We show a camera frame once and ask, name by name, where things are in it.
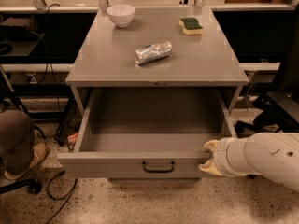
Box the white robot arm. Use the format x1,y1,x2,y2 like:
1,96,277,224
199,133,299,191

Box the person leg brown trousers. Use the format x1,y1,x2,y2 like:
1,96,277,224
0,110,35,175

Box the orange snack packet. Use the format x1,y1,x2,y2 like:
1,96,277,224
67,133,78,145

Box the white bowl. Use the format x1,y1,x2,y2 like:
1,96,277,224
107,5,135,28

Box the grey drawer cabinet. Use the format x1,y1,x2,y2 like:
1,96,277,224
64,6,249,182

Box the yellow green sponge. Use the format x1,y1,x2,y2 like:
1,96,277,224
179,17,203,35

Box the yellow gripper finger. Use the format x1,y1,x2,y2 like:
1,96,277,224
203,140,218,152
198,159,222,176

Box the tan shoe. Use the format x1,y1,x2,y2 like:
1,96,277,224
5,143,48,180

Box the grey top drawer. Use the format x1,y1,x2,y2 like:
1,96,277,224
58,88,235,179

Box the black office chair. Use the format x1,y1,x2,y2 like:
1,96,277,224
235,5,299,133

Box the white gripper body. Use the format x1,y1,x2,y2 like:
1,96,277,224
213,137,249,177

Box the black chair caster base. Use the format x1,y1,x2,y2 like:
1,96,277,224
0,178,41,195

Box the black floor cable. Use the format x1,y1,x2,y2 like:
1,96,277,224
45,170,78,224

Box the silver crushed can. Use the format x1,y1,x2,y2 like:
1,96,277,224
135,41,173,65

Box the black tripod stand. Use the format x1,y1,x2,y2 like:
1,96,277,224
0,63,47,139

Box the black wire basket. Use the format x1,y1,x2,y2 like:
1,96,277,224
54,99,82,146

